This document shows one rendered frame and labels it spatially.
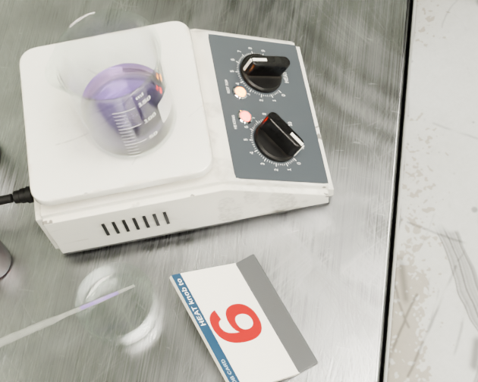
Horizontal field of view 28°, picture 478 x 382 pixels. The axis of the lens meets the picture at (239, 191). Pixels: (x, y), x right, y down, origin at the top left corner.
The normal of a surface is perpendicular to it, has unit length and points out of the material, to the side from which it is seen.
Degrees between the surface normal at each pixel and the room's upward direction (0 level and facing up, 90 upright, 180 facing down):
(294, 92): 30
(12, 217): 0
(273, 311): 0
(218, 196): 90
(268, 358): 40
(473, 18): 0
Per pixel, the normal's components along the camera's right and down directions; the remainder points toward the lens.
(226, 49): 0.42, -0.46
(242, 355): 0.50, -0.62
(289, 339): -0.08, -0.42
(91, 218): 0.17, 0.89
